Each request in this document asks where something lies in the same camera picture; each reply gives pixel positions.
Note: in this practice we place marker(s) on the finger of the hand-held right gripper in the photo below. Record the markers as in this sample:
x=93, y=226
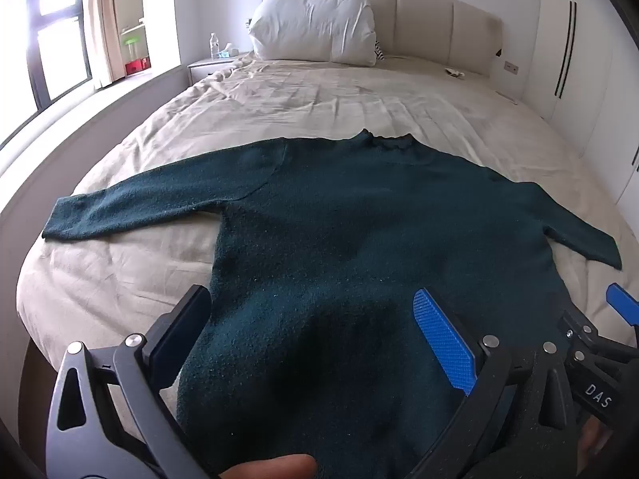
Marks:
x=578, y=332
x=621, y=300

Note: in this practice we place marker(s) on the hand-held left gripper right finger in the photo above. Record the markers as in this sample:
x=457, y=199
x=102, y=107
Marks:
x=444, y=339

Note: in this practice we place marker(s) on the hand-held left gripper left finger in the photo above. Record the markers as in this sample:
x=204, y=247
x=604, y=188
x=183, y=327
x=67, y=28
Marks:
x=174, y=339

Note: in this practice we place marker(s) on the dark green sweater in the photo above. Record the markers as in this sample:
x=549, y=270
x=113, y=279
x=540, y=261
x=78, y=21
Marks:
x=324, y=259

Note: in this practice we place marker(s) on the person's right hand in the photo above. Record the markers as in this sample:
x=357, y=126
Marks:
x=596, y=441

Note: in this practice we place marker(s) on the person's left hand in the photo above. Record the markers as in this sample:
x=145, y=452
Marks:
x=269, y=468

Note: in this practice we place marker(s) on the white wardrobe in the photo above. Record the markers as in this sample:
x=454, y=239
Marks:
x=589, y=60

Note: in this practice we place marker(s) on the small white item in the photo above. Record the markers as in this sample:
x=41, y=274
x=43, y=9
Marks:
x=455, y=73

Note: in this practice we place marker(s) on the bed with beige sheet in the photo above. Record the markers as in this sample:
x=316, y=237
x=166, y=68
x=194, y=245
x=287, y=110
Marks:
x=324, y=100

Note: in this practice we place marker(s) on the white nightstand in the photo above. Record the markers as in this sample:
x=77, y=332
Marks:
x=204, y=67

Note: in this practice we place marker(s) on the red box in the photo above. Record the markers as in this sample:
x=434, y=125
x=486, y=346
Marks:
x=136, y=66

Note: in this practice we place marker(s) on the green plastic container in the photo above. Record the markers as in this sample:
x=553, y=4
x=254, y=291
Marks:
x=134, y=49

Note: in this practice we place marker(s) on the tissue box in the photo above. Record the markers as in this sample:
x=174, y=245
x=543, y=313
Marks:
x=229, y=51

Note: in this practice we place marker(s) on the black white striped cloth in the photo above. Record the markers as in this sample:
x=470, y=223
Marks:
x=378, y=51

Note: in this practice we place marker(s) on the clear water bottle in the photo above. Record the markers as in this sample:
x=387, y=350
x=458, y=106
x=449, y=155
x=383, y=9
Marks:
x=214, y=46

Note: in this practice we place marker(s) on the black framed window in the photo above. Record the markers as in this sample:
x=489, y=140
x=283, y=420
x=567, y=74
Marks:
x=55, y=50

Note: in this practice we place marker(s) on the beige padded headboard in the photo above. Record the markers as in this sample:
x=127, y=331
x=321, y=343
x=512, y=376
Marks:
x=429, y=20

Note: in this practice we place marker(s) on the beige curtain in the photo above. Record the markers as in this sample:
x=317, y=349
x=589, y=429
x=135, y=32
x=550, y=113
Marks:
x=102, y=20

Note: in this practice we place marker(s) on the white pillow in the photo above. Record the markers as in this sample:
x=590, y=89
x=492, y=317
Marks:
x=309, y=20

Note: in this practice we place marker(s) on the wall socket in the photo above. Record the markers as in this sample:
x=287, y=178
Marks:
x=511, y=67

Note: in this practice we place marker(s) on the white wall shelf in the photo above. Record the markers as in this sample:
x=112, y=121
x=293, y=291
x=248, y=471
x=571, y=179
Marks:
x=132, y=5

